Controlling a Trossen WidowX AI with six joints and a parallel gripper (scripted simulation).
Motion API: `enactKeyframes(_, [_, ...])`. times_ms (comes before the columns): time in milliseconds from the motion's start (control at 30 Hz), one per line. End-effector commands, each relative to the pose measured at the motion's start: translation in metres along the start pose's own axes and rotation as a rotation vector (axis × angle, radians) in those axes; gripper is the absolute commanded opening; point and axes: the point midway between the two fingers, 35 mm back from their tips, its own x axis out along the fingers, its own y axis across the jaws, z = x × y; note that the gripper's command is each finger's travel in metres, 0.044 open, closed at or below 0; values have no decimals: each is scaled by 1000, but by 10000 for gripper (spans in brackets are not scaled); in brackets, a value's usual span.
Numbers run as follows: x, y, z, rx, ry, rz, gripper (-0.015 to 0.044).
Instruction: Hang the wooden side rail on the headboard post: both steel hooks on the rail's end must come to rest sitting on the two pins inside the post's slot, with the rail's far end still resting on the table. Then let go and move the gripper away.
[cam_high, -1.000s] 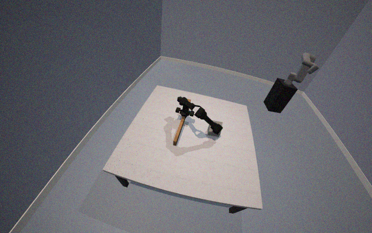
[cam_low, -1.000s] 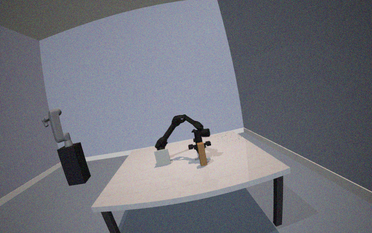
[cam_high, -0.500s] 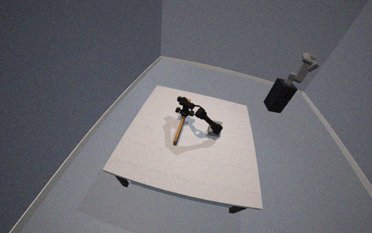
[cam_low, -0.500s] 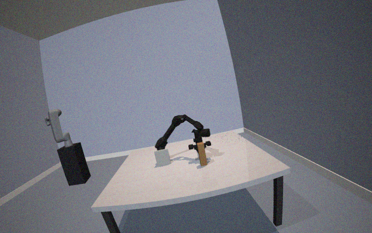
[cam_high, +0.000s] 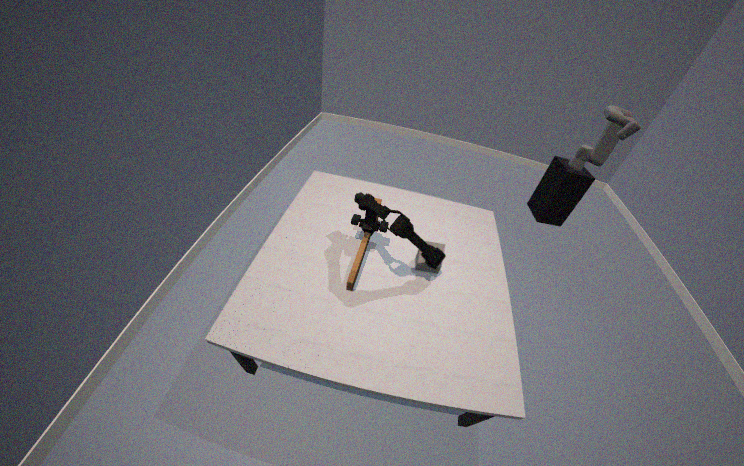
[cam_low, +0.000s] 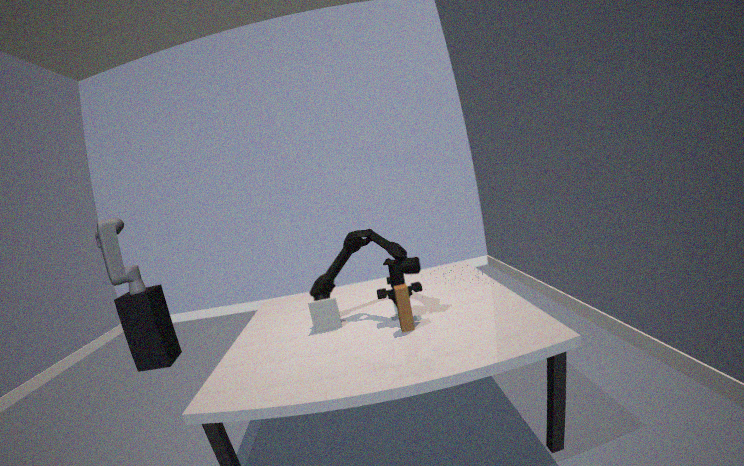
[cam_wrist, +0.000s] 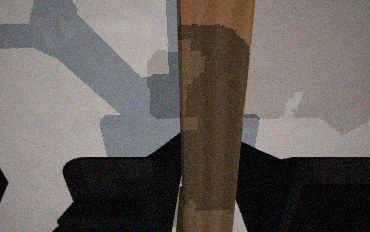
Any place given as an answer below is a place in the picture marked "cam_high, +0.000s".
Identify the brown wooden board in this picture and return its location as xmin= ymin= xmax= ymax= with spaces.
xmin=346 ymin=232 xmax=371 ymax=291

